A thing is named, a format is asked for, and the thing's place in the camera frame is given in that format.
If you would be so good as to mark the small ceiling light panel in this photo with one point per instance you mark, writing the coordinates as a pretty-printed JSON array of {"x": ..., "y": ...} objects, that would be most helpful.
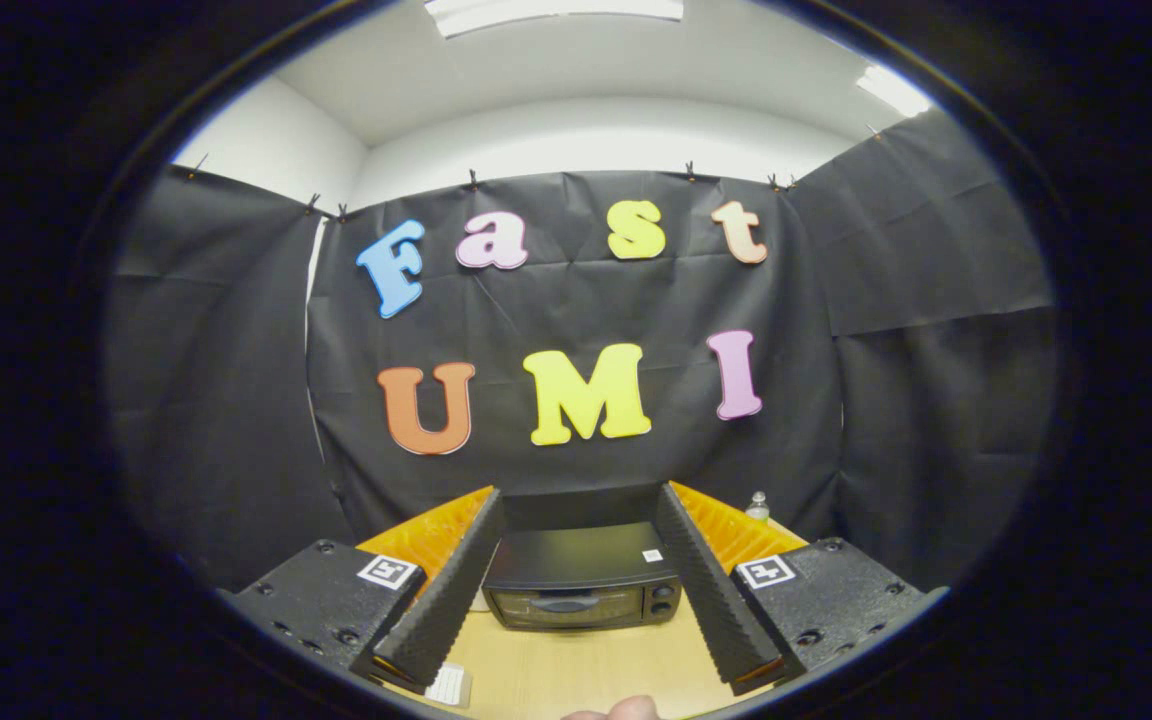
[{"x": 893, "y": 90}]

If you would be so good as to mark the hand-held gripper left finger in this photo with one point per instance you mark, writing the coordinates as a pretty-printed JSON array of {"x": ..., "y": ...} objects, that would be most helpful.
[{"x": 441, "y": 605}]

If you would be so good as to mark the black toaster oven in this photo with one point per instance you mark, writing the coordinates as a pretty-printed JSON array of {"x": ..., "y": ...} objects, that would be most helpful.
[{"x": 576, "y": 560}]

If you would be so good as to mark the long ceiling light panel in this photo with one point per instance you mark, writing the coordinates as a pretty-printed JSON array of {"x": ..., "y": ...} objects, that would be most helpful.
[{"x": 556, "y": 12}]

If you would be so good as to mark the green plastic bottle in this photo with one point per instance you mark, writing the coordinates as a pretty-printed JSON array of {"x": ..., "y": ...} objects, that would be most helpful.
[{"x": 758, "y": 510}]

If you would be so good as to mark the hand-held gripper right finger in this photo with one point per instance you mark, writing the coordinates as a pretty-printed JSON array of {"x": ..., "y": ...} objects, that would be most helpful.
[{"x": 711, "y": 595}]

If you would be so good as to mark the white food plate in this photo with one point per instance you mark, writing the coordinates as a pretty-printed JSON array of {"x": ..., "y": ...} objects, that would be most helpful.
[{"x": 448, "y": 686}]

